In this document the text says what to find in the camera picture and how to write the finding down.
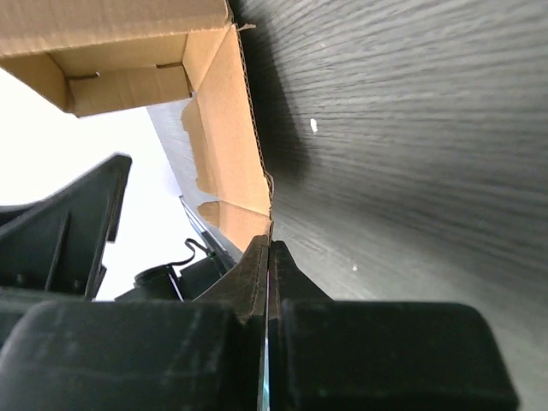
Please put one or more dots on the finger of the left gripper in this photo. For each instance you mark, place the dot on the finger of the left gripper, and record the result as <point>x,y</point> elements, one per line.
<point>56,245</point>

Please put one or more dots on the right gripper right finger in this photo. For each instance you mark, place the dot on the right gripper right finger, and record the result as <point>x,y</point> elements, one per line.
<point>377,355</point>

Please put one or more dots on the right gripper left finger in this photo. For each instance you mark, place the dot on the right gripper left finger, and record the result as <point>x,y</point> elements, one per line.
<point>206,354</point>

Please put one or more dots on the brown cardboard box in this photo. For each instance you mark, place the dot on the brown cardboard box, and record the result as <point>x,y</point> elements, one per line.
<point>94,57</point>

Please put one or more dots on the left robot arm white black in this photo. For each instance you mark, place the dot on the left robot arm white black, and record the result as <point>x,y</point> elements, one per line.
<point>181,280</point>

